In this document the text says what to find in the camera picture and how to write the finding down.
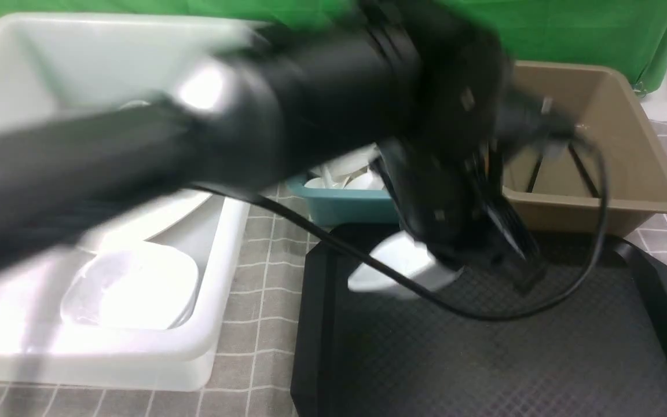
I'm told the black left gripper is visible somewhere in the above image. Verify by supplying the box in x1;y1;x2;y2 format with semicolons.
372;141;547;293

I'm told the white bowl tray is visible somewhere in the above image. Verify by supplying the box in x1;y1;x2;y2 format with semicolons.
347;231;464;300
59;242;200;330

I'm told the black chopstick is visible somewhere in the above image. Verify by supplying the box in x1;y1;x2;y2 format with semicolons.
526;154;544;193
567;144;600;199

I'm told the large white square plate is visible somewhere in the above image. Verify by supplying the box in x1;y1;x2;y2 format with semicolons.
78;189;212;254

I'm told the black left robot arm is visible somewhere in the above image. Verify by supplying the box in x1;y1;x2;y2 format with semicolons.
0;1;574;291

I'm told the teal plastic bin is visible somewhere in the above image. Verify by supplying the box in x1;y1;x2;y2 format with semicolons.
286;174;399;228

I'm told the brown plastic bin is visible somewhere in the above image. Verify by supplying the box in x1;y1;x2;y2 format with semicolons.
503;61;667;237

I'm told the black serving tray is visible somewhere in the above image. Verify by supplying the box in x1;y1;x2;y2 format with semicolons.
291;237;667;416

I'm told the green backdrop cloth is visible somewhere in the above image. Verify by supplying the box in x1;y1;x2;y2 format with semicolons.
0;1;667;91

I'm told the grey checked tablecloth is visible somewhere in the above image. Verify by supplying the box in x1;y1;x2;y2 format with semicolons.
0;121;667;416

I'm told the large translucent white bin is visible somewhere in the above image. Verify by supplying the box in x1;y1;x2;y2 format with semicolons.
0;13;258;392

